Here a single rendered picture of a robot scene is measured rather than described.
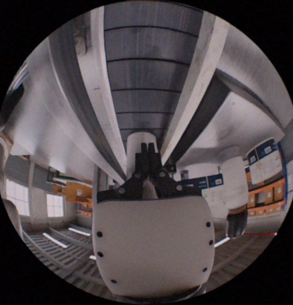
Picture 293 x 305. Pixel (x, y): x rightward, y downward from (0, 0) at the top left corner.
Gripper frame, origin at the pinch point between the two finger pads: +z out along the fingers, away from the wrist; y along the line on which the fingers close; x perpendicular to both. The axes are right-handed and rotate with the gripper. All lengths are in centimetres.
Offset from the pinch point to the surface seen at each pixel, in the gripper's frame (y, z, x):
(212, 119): 11.1, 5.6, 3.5
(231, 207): 23.9, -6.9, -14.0
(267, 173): 44.4, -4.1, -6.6
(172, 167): 8.6, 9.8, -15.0
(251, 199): 366, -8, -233
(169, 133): 3.2, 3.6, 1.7
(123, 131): -3.6, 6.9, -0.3
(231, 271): 207, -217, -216
